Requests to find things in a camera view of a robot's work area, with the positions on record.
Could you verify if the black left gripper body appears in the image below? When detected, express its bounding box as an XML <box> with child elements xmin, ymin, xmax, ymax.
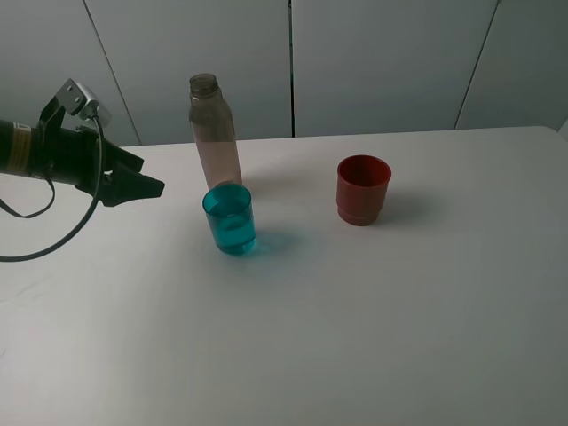
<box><xmin>33</xmin><ymin>95</ymin><xmax>121</xmax><ymax>196</ymax></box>

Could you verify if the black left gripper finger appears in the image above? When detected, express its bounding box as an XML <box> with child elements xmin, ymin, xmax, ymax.
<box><xmin>99</xmin><ymin>162</ymin><xmax>165</xmax><ymax>207</ymax></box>
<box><xmin>104</xmin><ymin>144</ymin><xmax>144</xmax><ymax>172</ymax></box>

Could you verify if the brown transparent water bottle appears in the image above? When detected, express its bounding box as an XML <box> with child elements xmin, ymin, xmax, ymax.
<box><xmin>189</xmin><ymin>74</ymin><xmax>242</xmax><ymax>189</ymax></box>

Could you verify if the teal transparent plastic cup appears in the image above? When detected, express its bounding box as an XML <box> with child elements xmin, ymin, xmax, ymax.
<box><xmin>202</xmin><ymin>183</ymin><xmax>256</xmax><ymax>256</ymax></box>

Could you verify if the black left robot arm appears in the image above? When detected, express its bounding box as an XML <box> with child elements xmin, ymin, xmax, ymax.
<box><xmin>1</xmin><ymin>98</ymin><xmax>163</xmax><ymax>206</ymax></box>

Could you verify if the red plastic cup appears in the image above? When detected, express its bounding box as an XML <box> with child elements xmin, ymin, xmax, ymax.
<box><xmin>336</xmin><ymin>154</ymin><xmax>392</xmax><ymax>226</ymax></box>

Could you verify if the black camera cable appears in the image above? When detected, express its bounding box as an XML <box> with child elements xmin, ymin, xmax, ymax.
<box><xmin>0</xmin><ymin>114</ymin><xmax>106</xmax><ymax>264</ymax></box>

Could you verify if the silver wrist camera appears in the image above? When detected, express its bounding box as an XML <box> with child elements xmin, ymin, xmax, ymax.
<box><xmin>56</xmin><ymin>78</ymin><xmax>112</xmax><ymax>128</ymax></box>

